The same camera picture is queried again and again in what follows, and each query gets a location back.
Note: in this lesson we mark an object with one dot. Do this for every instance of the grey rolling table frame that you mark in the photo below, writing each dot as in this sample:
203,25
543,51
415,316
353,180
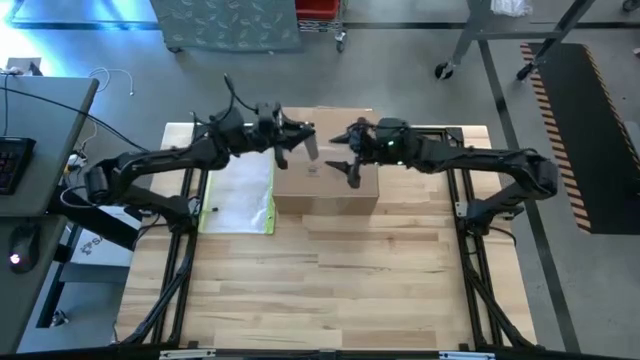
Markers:
480,20

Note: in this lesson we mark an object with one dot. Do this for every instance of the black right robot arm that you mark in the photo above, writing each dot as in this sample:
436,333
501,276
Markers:
500,160

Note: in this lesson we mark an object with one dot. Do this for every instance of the black aluminium table frame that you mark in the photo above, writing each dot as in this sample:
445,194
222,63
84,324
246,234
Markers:
454,134

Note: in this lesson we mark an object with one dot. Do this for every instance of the black computer mouse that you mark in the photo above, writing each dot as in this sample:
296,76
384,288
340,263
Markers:
22,247

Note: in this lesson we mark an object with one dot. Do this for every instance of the black hazard-striped floor mat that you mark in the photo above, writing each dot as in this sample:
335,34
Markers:
585,140

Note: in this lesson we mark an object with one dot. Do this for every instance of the white plastic bag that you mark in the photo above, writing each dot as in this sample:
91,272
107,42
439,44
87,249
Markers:
510,6

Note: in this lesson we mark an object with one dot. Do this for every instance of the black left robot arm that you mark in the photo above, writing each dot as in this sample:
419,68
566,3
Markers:
150,162

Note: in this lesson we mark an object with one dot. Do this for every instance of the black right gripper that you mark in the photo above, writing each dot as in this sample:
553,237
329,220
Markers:
382,142

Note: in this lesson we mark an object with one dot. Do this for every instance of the black desk leg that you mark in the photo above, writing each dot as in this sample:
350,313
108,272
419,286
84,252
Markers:
85,215

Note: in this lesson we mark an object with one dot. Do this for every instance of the clear pouch with green edge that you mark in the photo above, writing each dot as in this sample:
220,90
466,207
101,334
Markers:
240,200

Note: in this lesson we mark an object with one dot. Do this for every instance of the grey desk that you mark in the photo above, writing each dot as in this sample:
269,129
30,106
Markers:
45,120

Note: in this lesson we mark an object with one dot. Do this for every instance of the white power adapter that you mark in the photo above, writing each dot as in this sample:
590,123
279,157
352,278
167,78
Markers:
75,161

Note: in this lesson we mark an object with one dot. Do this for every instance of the black keyboard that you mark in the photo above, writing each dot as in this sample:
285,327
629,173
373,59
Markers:
12,165

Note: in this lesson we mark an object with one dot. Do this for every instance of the white printed box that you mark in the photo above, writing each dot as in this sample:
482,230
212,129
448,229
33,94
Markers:
100,247

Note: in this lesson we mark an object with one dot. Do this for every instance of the brown cardboard box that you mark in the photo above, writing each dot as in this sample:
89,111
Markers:
325,190

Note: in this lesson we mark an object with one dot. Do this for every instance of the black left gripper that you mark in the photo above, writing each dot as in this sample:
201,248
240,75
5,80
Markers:
267,137

